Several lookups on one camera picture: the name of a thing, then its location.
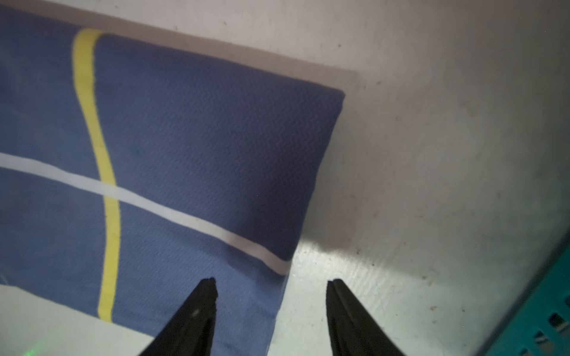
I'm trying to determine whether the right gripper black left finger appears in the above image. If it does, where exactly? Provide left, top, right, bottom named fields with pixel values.
left=140, top=277, right=218, bottom=356

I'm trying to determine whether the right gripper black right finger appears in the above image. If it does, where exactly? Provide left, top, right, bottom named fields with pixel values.
left=326, top=279, right=403, bottom=356

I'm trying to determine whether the navy cloth yellow stripe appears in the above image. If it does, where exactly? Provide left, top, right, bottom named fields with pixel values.
left=1, top=6, right=345, bottom=355

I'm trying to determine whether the teal plastic basket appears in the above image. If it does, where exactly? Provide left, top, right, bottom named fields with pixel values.
left=477, top=236, right=569, bottom=355

